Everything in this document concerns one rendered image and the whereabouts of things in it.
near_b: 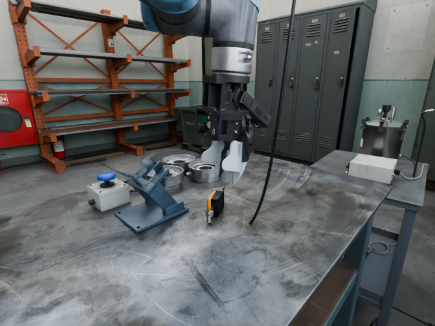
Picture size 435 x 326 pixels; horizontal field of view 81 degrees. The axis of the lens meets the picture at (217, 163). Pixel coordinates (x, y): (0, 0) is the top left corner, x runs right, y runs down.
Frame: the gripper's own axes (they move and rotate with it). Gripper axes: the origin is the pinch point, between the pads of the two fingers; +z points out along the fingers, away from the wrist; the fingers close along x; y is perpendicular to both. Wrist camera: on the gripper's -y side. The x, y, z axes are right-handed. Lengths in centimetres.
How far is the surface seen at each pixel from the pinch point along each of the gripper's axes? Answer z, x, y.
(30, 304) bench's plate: 10.6, 1.7, 36.4
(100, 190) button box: 6.6, -19.8, 20.7
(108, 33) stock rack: -72, -380, -111
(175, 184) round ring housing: 8.3, -17.5, 2.2
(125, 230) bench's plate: 10.3, -7.0, 20.2
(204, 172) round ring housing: 6.1, -16.1, -6.5
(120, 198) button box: 8.9, -18.3, 16.7
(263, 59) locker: -51, -203, -255
